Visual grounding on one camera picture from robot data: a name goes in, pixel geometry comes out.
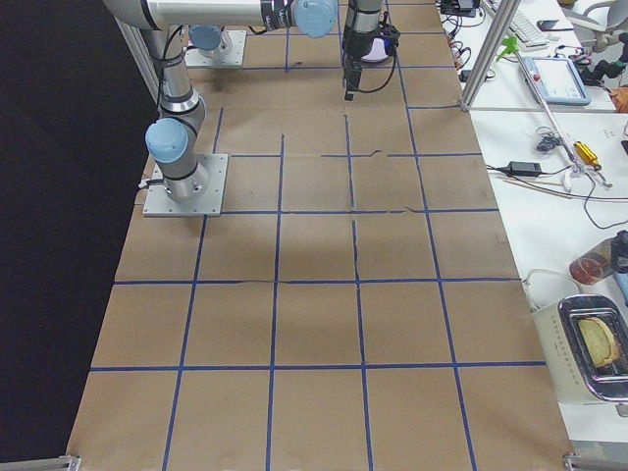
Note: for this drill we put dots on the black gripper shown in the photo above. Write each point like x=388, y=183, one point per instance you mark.
x=354, y=48

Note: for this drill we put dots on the blue teach pendant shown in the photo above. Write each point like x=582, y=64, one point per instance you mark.
x=557, y=80

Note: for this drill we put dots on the lilac plate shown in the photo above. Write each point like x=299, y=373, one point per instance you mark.
x=377, y=54

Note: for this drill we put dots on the aluminium frame post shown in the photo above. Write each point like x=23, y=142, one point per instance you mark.
x=496, y=33

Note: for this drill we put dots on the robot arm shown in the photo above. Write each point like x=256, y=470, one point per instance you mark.
x=211, y=41
x=171, y=139

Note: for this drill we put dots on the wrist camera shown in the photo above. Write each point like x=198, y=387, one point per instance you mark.
x=390, y=36

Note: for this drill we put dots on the green handled grabber stick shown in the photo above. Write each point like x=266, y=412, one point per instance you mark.
x=510, y=48

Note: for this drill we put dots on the white toaster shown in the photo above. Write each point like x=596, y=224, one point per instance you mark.
x=575, y=379

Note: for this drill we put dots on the yellow tool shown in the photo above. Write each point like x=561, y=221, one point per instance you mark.
x=587, y=155

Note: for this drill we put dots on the brown paper table cover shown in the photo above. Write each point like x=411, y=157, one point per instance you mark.
x=355, y=307

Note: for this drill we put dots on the food jar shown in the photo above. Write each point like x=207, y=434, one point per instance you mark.
x=604, y=259

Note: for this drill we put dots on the bread slice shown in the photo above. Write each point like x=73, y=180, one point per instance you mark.
x=599, y=340

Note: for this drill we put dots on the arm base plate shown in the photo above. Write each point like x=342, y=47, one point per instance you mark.
x=194, y=60
x=200, y=194

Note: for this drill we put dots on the black power adapter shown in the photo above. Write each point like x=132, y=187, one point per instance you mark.
x=524, y=169

